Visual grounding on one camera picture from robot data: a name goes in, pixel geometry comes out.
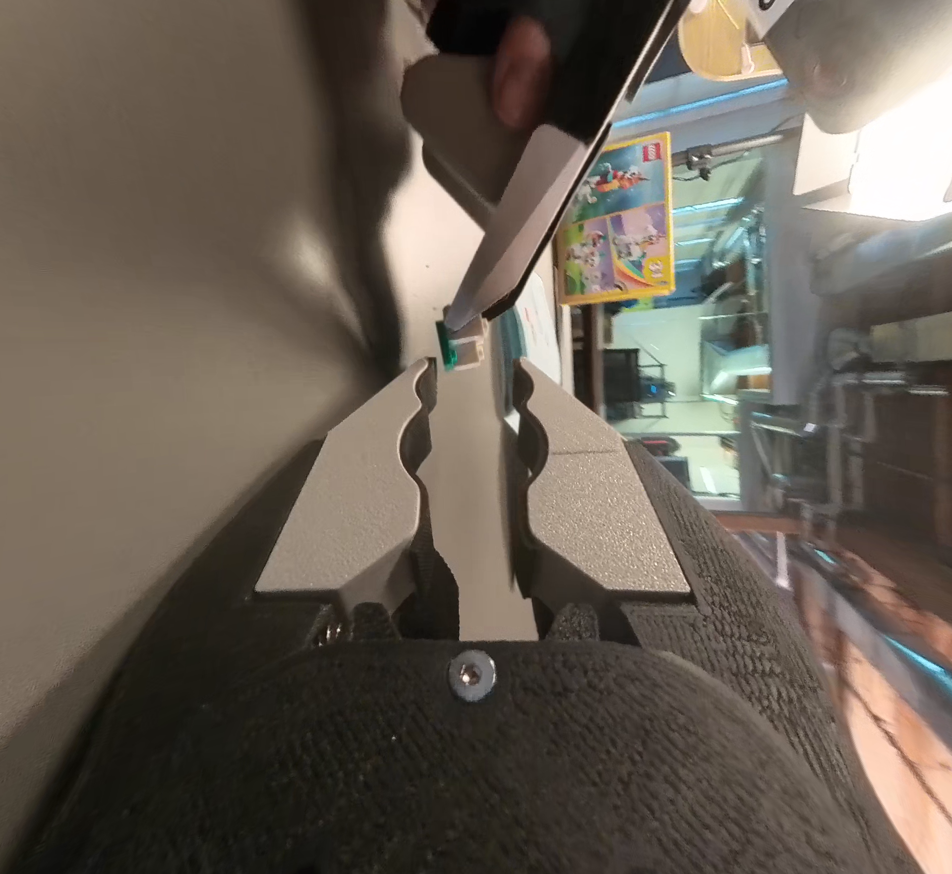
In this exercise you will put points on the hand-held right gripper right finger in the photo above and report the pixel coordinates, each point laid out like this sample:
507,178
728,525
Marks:
610,524

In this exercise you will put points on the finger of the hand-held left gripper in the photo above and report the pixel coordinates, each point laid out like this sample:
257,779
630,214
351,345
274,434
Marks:
517,205

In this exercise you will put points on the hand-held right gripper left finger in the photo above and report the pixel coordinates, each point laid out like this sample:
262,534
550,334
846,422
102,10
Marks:
349,517

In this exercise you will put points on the green and white lego assembly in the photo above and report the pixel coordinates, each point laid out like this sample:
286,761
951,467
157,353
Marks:
468,353

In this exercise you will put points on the yellow lego box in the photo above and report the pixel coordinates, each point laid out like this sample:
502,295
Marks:
617,234

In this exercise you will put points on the open lego instruction booklet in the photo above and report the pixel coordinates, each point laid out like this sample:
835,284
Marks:
537,327

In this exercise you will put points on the person's left hand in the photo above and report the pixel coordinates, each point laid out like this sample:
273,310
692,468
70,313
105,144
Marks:
524,86

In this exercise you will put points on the wooden book stand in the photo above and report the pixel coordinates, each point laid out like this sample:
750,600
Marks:
714,48

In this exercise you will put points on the studio light panel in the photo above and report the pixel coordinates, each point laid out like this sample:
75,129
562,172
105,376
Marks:
892,182

